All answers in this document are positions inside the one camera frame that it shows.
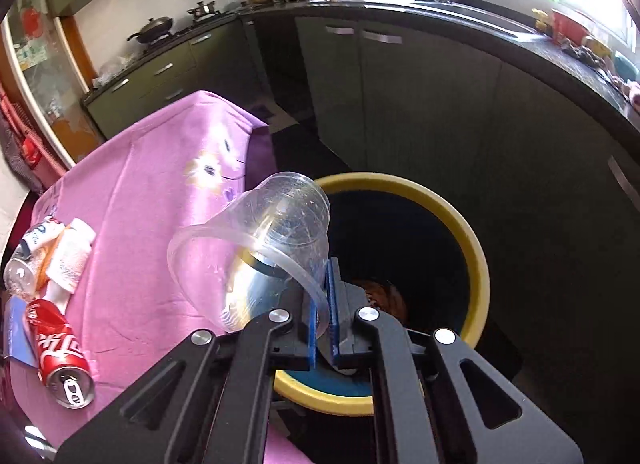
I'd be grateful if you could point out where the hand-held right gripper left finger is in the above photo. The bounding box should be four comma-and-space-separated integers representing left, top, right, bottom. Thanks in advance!
54, 258, 333, 464

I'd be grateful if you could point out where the red soda can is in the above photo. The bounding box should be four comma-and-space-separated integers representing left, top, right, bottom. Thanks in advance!
25, 298, 96, 410

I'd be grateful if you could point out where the green drawer cabinet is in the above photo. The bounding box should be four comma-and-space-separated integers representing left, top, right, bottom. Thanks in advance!
82, 19, 263, 141

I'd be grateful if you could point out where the blue paper packet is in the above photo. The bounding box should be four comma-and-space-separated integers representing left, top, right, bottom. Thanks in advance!
2, 294, 40, 370

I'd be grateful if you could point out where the pink floral tablecloth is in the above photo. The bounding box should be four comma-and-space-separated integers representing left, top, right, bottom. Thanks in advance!
10, 90, 311, 464

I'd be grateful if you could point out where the green door cabinet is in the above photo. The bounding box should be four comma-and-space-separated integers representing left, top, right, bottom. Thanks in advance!
294, 14, 640, 445

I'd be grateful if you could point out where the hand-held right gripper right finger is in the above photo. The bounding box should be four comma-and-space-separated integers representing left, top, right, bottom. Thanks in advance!
327, 257, 586, 464

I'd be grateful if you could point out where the white plastic bottle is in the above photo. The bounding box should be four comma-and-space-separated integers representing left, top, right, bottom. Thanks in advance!
2, 245, 48, 297

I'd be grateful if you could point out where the white toothpaste tube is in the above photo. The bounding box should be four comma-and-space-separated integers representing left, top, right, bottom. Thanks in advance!
20, 221, 66, 256

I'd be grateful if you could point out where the clear plastic bag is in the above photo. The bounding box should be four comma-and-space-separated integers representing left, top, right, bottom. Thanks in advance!
91, 55, 137, 89

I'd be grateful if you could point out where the steel cooking pot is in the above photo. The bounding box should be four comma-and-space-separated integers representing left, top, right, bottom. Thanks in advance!
187, 1, 222, 21

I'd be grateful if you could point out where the black wok with lid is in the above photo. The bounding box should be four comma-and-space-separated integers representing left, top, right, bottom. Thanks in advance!
126, 17, 176, 44

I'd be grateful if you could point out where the steel kitchen sink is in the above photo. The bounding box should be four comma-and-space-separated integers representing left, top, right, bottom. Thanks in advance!
415, 0, 543, 39

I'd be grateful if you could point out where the clear plastic cup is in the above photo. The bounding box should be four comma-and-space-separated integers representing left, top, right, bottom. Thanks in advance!
167, 171, 332, 335

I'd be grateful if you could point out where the black kitchen countertop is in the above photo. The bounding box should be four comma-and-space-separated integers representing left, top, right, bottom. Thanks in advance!
82, 0, 640, 161

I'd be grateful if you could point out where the red ceramic container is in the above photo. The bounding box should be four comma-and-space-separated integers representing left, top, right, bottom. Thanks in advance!
550, 8, 595, 46

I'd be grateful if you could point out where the white paper towel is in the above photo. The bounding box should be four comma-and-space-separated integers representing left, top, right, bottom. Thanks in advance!
45, 218, 97, 310

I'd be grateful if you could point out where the sliding glass door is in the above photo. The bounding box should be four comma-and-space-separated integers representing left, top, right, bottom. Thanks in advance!
0, 0, 103, 171

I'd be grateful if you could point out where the black gas stove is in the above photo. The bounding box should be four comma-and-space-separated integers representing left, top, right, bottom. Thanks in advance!
127, 9, 238, 48

